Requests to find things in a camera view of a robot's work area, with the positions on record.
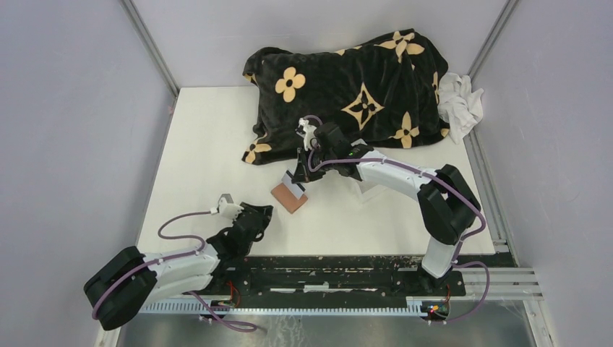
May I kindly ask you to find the white plastic card tray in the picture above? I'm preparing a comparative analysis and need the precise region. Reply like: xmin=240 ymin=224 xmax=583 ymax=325
xmin=353 ymin=181 xmax=387 ymax=204

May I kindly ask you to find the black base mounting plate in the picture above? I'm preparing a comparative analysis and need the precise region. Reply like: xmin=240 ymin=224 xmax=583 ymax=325
xmin=198 ymin=255 xmax=466 ymax=309

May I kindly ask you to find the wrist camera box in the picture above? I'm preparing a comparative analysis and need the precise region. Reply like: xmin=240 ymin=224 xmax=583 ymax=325
xmin=296 ymin=119 xmax=317 ymax=150
xmin=217 ymin=194 xmax=243 ymax=220

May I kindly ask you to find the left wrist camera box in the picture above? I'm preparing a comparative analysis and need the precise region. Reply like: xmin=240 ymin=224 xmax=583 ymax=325
xmin=217 ymin=194 xmax=243 ymax=220

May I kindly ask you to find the white credit card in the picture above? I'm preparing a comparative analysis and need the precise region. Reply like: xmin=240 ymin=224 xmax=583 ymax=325
xmin=281 ymin=171 xmax=306 ymax=200

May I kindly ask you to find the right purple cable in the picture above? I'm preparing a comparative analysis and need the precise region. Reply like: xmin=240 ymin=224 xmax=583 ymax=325
xmin=301 ymin=114 xmax=491 ymax=323

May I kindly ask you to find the tan leather card holder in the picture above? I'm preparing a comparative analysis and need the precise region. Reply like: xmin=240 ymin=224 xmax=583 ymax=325
xmin=271 ymin=183 xmax=308 ymax=214

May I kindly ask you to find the white crumpled cloth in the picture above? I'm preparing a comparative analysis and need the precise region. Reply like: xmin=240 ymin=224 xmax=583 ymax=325
xmin=438 ymin=72 xmax=484 ymax=145

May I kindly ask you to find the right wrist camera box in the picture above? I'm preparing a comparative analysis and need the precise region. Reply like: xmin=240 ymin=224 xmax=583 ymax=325
xmin=296 ymin=119 xmax=317 ymax=150

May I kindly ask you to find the light blue slotted rail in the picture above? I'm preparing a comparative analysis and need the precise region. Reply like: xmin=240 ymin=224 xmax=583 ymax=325
xmin=125 ymin=299 xmax=424 ymax=317

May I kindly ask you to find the purple cable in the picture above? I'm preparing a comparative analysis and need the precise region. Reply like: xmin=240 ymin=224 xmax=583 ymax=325
xmin=301 ymin=114 xmax=491 ymax=323
xmin=92 ymin=210 xmax=262 ymax=333

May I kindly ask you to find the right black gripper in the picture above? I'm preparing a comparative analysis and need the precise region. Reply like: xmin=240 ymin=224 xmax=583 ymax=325
xmin=292 ymin=144 xmax=336 ymax=184

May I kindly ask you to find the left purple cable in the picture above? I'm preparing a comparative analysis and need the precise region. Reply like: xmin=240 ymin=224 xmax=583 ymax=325
xmin=92 ymin=210 xmax=262 ymax=333

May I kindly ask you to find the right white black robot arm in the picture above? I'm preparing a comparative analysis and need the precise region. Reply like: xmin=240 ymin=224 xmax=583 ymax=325
xmin=290 ymin=116 xmax=486 ymax=295

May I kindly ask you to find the black floral plush blanket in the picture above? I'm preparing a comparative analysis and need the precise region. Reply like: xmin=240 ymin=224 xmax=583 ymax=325
xmin=242 ymin=29 xmax=450 ymax=166

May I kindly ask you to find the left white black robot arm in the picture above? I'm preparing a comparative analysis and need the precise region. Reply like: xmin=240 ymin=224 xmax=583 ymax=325
xmin=83 ymin=194 xmax=274 ymax=331

